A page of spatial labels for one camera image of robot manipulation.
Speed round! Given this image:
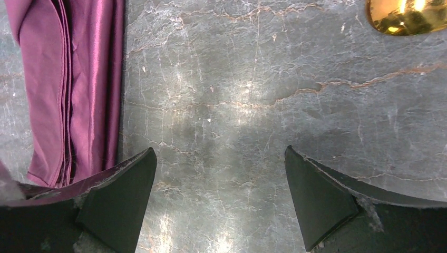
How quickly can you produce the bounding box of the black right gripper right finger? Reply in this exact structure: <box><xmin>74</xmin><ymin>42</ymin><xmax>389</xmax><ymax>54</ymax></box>
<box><xmin>285</xmin><ymin>147</ymin><xmax>446</xmax><ymax>252</ymax></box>

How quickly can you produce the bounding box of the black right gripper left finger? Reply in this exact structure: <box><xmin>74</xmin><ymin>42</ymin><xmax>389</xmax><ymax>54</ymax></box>
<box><xmin>1</xmin><ymin>148</ymin><xmax>157</xmax><ymax>252</ymax></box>

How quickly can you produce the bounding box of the magenta satin napkin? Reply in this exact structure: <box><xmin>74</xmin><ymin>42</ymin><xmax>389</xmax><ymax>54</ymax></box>
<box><xmin>5</xmin><ymin>1</ymin><xmax>125</xmax><ymax>188</ymax></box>

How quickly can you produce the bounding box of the gold spoon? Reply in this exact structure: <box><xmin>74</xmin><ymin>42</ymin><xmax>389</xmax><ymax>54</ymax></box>
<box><xmin>365</xmin><ymin>0</ymin><xmax>446</xmax><ymax>36</ymax></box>

